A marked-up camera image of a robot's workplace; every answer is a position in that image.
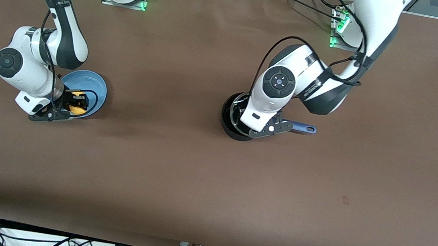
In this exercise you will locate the yellow potato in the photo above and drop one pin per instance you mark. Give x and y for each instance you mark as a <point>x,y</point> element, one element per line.
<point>78,113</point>

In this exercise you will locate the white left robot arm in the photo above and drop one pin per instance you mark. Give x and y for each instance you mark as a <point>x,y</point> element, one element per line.
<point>375,15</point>

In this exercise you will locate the blue round plate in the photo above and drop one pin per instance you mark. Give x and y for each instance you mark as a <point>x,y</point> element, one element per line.
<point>92,82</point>

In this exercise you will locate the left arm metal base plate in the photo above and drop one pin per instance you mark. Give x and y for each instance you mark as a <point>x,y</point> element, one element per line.
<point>334,42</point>

